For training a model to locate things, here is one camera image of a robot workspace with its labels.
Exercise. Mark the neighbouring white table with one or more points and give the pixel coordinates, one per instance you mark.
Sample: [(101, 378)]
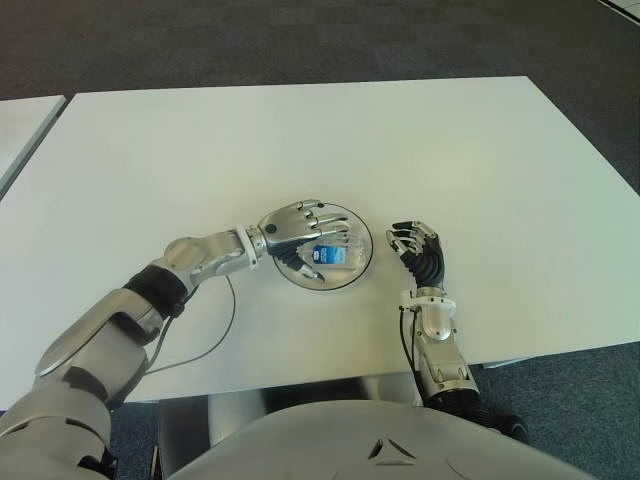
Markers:
[(20, 135)]

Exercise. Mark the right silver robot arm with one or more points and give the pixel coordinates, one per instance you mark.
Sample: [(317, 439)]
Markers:
[(445, 360)]

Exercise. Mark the grey table pedestal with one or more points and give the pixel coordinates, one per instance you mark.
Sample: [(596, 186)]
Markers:
[(235, 415)]

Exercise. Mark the white table foot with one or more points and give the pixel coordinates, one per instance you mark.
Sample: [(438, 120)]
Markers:
[(515, 363)]

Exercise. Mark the white plate black rim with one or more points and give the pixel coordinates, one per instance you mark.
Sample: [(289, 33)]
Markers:
[(367, 260)]

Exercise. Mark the clear water bottle blue label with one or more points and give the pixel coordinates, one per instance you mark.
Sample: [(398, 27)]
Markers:
[(345, 255)]

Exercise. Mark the black wheel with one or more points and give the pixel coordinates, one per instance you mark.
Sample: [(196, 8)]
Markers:
[(517, 427)]

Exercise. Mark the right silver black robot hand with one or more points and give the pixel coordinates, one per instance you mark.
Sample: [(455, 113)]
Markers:
[(427, 260)]

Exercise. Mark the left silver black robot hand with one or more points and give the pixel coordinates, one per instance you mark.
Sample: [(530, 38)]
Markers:
[(285, 230)]

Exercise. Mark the grey robot torso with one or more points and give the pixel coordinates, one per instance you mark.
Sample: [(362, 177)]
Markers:
[(375, 445)]

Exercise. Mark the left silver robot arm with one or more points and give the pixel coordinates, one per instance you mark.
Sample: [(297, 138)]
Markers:
[(100, 340)]

